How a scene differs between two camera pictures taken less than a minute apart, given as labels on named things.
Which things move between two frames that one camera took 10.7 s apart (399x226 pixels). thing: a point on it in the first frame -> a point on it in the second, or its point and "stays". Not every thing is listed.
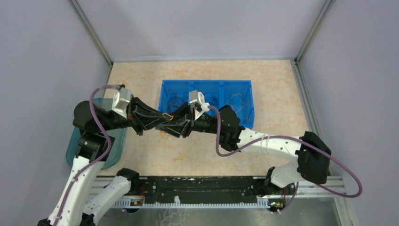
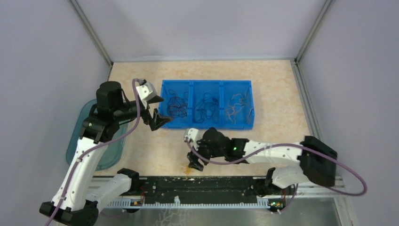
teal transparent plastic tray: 115,155 stays
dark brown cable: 175,102 stays
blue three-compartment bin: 237,94 stays
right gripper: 182,129 -> 194,158
